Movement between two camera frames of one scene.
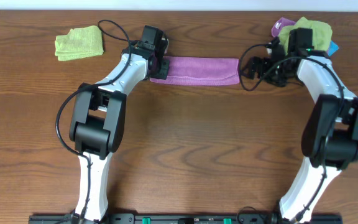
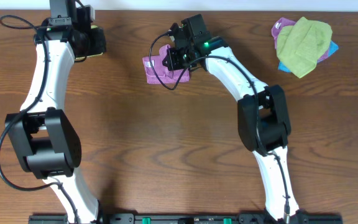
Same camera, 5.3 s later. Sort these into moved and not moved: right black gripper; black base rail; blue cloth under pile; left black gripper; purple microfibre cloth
Moved: right black gripper; purple microfibre cloth; left black gripper
Not moved: blue cloth under pile; black base rail
